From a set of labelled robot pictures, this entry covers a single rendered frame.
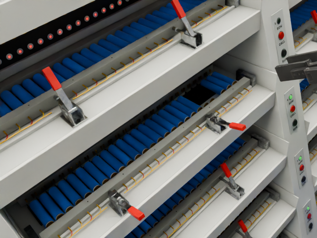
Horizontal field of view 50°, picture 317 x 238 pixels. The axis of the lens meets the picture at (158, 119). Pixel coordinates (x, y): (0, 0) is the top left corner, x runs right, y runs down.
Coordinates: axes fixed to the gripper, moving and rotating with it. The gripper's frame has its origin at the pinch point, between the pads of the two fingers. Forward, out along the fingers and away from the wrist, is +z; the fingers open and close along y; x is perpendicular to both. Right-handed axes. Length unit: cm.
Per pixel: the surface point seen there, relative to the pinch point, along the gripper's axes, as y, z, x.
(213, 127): 10.1, 17.5, 6.6
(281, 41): -13.4, 12.6, -1.2
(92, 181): 36.5, 23.6, 1.6
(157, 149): 23.1, 19.9, 3.3
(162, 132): 18.8, 22.7, 2.3
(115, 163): 30.8, 23.7, 1.6
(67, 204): 42.6, 23.0, 1.9
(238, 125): 9.4, 10.8, 6.5
